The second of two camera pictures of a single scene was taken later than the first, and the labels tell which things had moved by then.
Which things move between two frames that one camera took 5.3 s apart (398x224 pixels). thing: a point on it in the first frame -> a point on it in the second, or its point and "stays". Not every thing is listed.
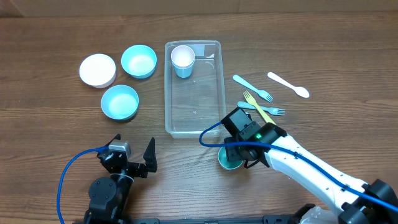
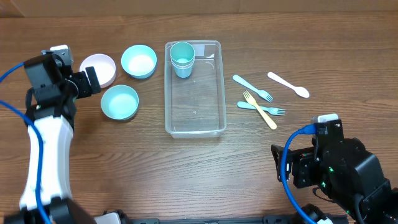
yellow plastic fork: x=252 y=101 stays
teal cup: x=224 y=162 -> x=182 y=53
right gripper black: x=229 y=153 -> x=299 y=159
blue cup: x=184 y=71 stays
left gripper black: x=149 y=157 -> x=86 y=86
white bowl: x=97 y=71 stays
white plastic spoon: x=300 y=91 stays
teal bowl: x=138 y=61 stays
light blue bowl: x=119 y=102 stays
